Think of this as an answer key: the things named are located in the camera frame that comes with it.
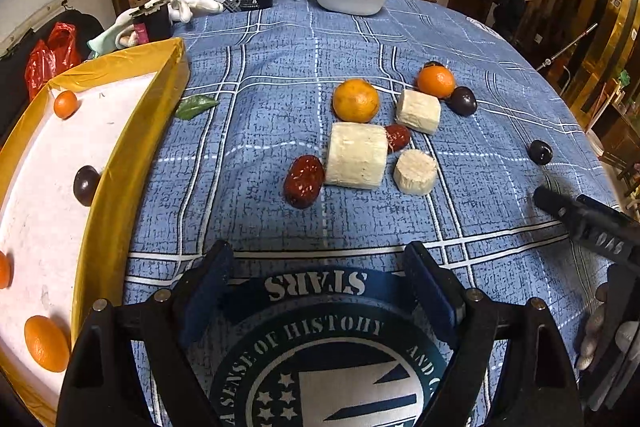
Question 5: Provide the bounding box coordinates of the medium orange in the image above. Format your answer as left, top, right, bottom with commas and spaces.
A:
416, 64, 457, 100

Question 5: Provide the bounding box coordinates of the small red date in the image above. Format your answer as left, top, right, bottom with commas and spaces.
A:
384, 124, 412, 153

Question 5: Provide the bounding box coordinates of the black device with brown knob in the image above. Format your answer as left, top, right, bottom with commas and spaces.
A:
129, 0, 173, 44

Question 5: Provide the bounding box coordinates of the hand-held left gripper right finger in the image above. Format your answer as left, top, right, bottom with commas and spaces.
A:
402, 241, 586, 427

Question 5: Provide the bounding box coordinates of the red plastic bag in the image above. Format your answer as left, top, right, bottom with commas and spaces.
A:
25, 22, 83, 102

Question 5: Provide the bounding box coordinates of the blue plaid tablecloth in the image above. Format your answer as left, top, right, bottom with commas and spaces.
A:
85, 0, 626, 427

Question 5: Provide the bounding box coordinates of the white glove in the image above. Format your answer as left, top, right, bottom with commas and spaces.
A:
167, 0, 226, 25

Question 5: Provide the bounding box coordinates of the metal rod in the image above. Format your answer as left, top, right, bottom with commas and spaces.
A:
537, 23, 598, 70

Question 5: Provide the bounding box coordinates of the person's right hand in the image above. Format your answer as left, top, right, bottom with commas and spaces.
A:
577, 284, 640, 373

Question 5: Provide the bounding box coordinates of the large orange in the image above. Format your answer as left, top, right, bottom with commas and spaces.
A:
332, 78, 381, 124

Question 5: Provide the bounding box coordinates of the dark hanging jacket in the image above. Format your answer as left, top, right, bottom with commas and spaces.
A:
492, 0, 527, 42

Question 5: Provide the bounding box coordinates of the green leaf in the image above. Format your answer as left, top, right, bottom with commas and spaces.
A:
175, 95, 221, 121

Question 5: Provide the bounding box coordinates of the large red date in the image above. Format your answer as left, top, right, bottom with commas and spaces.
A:
283, 155, 326, 209

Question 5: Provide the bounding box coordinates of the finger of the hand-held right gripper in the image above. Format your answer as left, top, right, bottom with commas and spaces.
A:
532, 186, 583, 233

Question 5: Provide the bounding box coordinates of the black bag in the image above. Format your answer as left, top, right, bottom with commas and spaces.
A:
0, 9, 106, 148

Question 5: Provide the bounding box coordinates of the pale green cloth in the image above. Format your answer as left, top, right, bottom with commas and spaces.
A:
87, 14, 138, 58

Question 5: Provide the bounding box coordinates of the yellow-taped white foam box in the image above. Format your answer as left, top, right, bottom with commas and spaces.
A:
0, 37, 190, 427

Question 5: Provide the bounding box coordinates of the short white sugarcane piece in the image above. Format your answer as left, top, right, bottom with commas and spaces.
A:
393, 149, 439, 196

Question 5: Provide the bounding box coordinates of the dark plum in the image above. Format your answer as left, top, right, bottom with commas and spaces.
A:
447, 86, 478, 116
528, 139, 554, 166
73, 165, 102, 208

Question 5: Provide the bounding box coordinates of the large white sugarcane piece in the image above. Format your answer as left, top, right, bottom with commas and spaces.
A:
324, 122, 389, 191

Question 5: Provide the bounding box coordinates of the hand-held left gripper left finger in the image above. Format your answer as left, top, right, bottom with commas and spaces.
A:
56, 241, 236, 427

